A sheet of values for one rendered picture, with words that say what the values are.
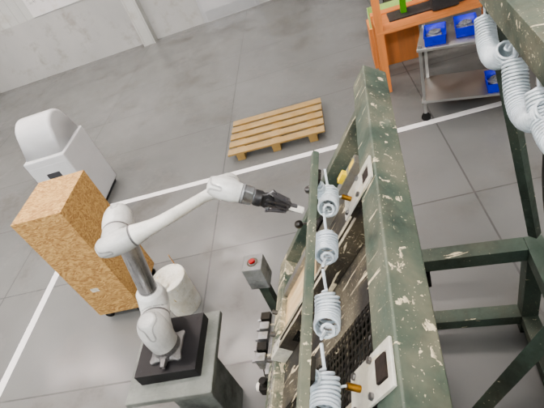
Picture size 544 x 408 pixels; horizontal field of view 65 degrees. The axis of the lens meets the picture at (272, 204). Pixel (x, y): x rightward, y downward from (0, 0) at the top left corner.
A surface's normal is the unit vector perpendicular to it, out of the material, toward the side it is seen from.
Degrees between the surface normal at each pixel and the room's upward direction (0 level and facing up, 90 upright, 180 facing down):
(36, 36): 90
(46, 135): 71
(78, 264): 90
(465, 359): 0
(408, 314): 34
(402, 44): 90
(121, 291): 90
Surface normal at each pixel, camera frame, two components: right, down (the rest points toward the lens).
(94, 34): 0.00, 0.65
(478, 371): -0.31, -0.72
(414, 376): 0.27, -0.68
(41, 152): -0.10, 0.38
